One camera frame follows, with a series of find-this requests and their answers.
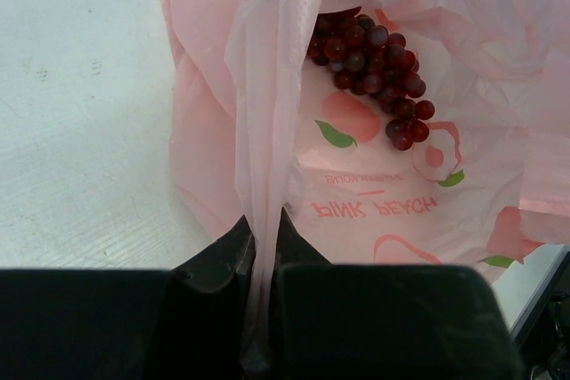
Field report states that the pink plastic bag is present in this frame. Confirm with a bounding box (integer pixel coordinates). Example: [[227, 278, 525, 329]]
[[161, 0, 569, 379]]

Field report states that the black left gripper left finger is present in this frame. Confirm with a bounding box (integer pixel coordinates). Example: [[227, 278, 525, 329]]
[[1, 219, 256, 379]]

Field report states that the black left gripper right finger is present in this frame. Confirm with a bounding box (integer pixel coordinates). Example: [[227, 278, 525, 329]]
[[271, 214, 521, 379]]

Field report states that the red fake grape bunch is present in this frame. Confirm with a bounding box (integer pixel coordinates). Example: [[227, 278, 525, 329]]
[[306, 7, 436, 151]]

